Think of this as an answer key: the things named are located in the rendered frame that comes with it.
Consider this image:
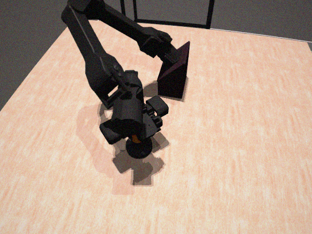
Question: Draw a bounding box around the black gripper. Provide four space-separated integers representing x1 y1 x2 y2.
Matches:
99 96 169 145

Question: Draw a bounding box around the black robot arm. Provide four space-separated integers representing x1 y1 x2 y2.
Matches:
61 0 182 142

